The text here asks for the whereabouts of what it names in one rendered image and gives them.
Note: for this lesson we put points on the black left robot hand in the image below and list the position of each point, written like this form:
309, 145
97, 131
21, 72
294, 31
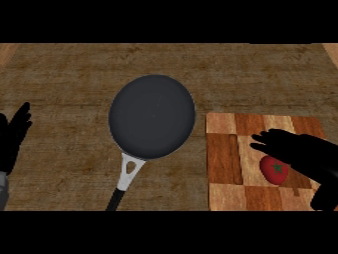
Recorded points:
3, 142

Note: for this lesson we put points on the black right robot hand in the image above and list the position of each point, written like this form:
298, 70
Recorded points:
317, 158

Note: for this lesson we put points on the red tomato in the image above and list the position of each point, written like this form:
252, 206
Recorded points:
272, 170

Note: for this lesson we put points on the wooden patchwork cutting board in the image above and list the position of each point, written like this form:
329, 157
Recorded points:
235, 165

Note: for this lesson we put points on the dark grey frying pan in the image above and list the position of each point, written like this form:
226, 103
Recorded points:
149, 122

